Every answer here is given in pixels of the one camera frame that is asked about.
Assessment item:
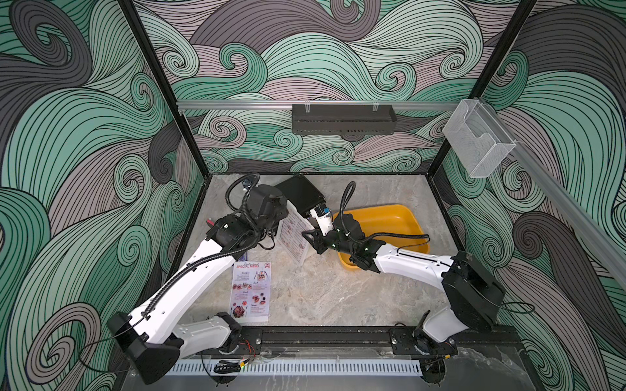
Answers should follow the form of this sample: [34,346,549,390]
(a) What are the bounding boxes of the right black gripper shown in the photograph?
[302,225,355,257]

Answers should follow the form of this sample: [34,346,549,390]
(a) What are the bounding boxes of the pink dessert menu sheet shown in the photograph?
[230,262,272,324]

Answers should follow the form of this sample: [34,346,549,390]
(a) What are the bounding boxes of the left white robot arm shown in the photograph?
[107,174,288,384]

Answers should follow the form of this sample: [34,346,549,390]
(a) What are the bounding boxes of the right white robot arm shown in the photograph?
[302,221,505,357]

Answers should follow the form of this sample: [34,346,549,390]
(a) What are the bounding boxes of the black flat case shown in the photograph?
[275,175,325,218]

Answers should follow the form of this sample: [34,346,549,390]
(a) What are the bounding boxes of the yellow plastic tray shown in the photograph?
[346,205,430,253]

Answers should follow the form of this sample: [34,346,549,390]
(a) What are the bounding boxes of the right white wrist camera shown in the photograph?
[311,204,334,236]

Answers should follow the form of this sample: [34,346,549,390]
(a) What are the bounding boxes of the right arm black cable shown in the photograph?
[339,180,431,255]

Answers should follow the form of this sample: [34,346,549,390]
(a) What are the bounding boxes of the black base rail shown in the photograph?
[214,324,519,360]

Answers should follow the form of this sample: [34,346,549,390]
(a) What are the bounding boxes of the black wall shelf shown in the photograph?
[291,104,398,137]

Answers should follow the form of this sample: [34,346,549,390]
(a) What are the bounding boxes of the white slotted cable duct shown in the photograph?
[163,359,424,377]

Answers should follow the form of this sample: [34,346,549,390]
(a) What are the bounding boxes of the back aluminium rail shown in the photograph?
[176,99,459,112]

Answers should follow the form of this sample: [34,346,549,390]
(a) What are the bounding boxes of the aluminium rail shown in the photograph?
[176,99,459,112]
[484,104,625,287]

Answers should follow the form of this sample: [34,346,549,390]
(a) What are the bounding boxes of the clear wall brochure holder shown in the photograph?
[443,99,516,179]

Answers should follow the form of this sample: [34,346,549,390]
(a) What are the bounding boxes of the right aluminium rail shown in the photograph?
[484,104,625,287]

